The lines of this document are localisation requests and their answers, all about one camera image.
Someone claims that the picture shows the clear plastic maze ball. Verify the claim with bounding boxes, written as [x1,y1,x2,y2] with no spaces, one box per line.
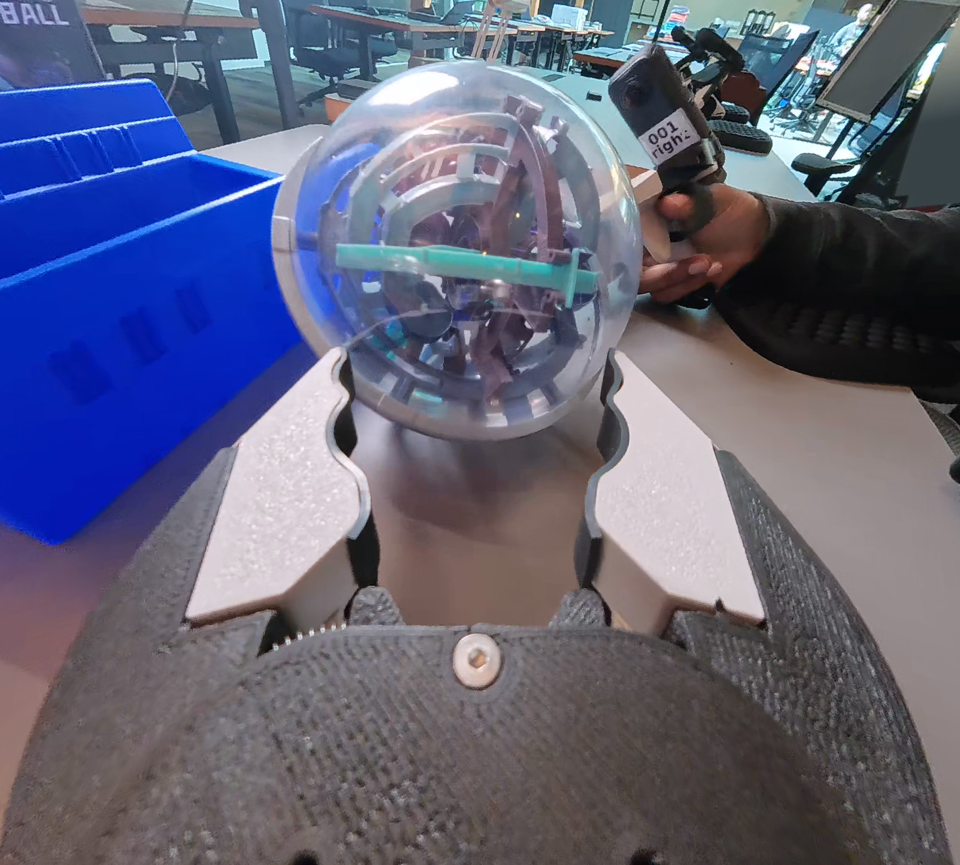
[270,63,646,442]

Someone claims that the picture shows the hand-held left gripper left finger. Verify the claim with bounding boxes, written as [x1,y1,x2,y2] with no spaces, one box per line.
[185,352,373,629]

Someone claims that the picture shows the black mesh pad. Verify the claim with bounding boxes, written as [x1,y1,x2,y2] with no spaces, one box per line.
[705,118,775,157]

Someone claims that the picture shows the computer monitor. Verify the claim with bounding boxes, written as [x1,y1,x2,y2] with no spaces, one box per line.
[818,0,960,128]

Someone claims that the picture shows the person's right forearm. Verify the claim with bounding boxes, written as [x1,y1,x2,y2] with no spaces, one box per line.
[717,198,960,394]

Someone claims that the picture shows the black and tan device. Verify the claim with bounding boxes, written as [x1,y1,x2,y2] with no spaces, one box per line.
[668,25,751,94]

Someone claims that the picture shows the blue plastic bin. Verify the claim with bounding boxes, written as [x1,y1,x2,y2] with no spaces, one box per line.
[0,81,309,547]

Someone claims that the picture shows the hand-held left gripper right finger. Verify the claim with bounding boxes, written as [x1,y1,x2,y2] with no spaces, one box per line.
[578,352,768,638]

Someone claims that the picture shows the brown desk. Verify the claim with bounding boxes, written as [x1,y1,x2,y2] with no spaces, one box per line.
[75,0,264,146]

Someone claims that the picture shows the person's right hand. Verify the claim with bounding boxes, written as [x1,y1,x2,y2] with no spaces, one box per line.
[638,183,771,307]

